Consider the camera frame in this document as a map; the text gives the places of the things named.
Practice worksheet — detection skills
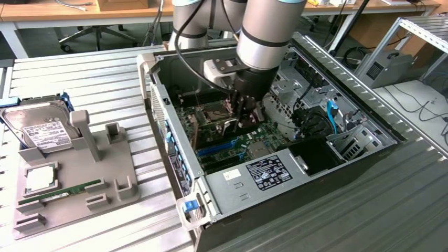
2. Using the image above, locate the black tripod leg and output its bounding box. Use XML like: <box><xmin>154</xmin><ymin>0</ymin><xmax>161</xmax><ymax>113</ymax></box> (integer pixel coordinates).
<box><xmin>327</xmin><ymin>0</ymin><xmax>371</xmax><ymax>57</ymax></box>

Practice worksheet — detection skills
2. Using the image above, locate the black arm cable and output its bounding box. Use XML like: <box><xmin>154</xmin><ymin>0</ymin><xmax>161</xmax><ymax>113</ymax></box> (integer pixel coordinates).
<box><xmin>175</xmin><ymin>0</ymin><xmax>235</xmax><ymax>94</ymax></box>

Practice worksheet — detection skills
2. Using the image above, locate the wooden desk white frame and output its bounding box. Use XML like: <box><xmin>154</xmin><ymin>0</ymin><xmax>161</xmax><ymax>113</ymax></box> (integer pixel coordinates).
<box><xmin>0</xmin><ymin>0</ymin><xmax>177</xmax><ymax>58</ymax></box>
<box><xmin>301</xmin><ymin>0</ymin><xmax>443</xmax><ymax>53</ymax></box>

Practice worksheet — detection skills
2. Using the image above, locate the blue disk wire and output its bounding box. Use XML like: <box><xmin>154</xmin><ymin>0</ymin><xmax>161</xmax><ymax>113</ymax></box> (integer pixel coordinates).
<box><xmin>326</xmin><ymin>99</ymin><xmax>339</xmax><ymax>136</ymax></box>

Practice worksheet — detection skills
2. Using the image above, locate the green motherboard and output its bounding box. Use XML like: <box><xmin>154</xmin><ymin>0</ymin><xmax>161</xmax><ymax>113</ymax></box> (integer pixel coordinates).
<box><xmin>174</xmin><ymin>86</ymin><xmax>291</xmax><ymax>175</ymax></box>

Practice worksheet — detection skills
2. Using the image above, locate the grey office chair base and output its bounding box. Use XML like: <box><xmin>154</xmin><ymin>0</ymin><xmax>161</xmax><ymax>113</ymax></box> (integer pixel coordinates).
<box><xmin>58</xmin><ymin>25</ymin><xmax>138</xmax><ymax>53</ymax></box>

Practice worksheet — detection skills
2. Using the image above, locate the black internal cable bundle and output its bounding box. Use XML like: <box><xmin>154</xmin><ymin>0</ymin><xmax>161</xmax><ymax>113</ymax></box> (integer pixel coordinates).
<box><xmin>291</xmin><ymin>106</ymin><xmax>334</xmax><ymax>140</ymax></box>

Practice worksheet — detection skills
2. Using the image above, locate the small cardboard box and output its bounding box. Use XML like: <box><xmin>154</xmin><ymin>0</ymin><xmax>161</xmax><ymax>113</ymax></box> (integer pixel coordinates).
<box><xmin>97</xmin><ymin>0</ymin><xmax>151</xmax><ymax>12</ymax></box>

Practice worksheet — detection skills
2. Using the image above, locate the grey power supply unit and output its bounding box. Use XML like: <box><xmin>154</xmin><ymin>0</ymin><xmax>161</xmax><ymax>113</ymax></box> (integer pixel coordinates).
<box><xmin>205</xmin><ymin>150</ymin><xmax>311</xmax><ymax>220</ymax></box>

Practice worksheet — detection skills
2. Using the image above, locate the CPU chip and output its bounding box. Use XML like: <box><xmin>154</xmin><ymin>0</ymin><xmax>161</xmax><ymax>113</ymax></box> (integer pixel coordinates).
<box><xmin>25</xmin><ymin>165</ymin><xmax>59</xmax><ymax>194</ymax></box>

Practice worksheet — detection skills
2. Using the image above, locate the long PCIe expansion slot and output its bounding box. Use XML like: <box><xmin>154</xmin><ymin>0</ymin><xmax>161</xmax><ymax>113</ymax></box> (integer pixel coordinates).
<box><xmin>198</xmin><ymin>140</ymin><xmax>241</xmax><ymax>158</ymax></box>

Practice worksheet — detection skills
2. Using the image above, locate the aluminium profile frame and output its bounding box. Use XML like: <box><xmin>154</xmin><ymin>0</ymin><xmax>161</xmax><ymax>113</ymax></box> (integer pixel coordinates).
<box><xmin>354</xmin><ymin>15</ymin><xmax>448</xmax><ymax>90</ymax></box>

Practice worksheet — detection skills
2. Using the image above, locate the hanging grey cable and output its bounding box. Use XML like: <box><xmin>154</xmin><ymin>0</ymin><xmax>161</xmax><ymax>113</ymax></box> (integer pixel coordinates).
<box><xmin>146</xmin><ymin>0</ymin><xmax>166</xmax><ymax>48</ymax></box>

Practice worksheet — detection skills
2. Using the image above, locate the thin black cable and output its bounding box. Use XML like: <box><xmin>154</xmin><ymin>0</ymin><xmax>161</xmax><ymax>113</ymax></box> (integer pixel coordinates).
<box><xmin>383</xmin><ymin>83</ymin><xmax>448</xmax><ymax>123</ymax></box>

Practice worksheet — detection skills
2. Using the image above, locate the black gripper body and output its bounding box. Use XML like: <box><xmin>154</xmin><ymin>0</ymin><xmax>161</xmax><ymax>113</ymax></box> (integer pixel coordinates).
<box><xmin>233</xmin><ymin>67</ymin><xmax>281</xmax><ymax>102</ymax></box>

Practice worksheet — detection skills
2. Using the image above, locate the open grey PC case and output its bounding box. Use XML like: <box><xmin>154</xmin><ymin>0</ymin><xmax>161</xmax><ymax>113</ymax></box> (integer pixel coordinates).
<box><xmin>135</xmin><ymin>31</ymin><xmax>410</xmax><ymax>252</ymax></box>

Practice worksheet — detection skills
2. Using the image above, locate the black coiled cable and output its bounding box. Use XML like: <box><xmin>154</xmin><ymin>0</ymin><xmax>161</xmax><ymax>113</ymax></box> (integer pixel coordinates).
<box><xmin>342</xmin><ymin>46</ymin><xmax>371</xmax><ymax>69</ymax></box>

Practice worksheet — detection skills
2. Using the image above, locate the grey metal disk bay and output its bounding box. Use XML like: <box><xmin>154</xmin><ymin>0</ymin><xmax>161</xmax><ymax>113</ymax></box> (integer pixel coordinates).
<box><xmin>270</xmin><ymin>43</ymin><xmax>338</xmax><ymax>111</ymax></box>

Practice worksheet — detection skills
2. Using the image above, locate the blue disk caddy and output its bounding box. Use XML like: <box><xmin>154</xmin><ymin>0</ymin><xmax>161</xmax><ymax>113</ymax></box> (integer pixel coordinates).
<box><xmin>0</xmin><ymin>91</ymin><xmax>77</xmax><ymax>124</ymax></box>

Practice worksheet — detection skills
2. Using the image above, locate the green RAM stick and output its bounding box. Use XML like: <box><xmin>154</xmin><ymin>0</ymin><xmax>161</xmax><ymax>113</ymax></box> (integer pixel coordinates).
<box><xmin>18</xmin><ymin>180</ymin><xmax>106</xmax><ymax>205</ymax></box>

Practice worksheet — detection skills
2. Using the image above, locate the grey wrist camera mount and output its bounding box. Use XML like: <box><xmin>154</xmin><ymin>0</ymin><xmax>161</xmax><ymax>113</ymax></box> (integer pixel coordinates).
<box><xmin>203</xmin><ymin>59</ymin><xmax>253</xmax><ymax>89</ymax></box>

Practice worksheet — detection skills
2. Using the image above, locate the grey computer tower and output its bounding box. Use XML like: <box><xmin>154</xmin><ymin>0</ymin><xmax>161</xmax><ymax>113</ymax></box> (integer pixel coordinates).
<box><xmin>363</xmin><ymin>51</ymin><xmax>427</xmax><ymax>89</ymax></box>

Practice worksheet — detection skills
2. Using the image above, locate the perforated metal bracket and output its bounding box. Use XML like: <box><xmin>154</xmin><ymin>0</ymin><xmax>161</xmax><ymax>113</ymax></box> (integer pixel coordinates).
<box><xmin>326</xmin><ymin>124</ymin><xmax>375</xmax><ymax>162</ymax></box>

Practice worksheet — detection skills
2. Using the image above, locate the grey printed parts rack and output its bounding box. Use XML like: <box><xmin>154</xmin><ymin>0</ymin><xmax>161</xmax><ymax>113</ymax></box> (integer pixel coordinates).
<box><xmin>13</xmin><ymin>109</ymin><xmax>143</xmax><ymax>241</ymax></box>

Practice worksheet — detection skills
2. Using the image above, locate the graphics card with black cooler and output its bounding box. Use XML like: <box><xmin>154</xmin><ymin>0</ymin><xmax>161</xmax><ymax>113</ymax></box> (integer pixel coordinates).
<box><xmin>190</xmin><ymin>103</ymin><xmax>267</xmax><ymax>151</ymax></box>

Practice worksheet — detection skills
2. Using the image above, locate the silver hard disk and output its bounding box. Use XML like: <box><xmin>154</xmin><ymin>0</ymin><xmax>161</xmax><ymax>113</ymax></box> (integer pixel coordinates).
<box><xmin>0</xmin><ymin>101</ymin><xmax>81</xmax><ymax>154</ymax></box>

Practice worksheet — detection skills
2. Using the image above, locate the CPU socket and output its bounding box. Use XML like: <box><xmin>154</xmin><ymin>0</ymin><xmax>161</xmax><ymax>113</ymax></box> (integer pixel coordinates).
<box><xmin>195</xmin><ymin>101</ymin><xmax>233</xmax><ymax>125</ymax></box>

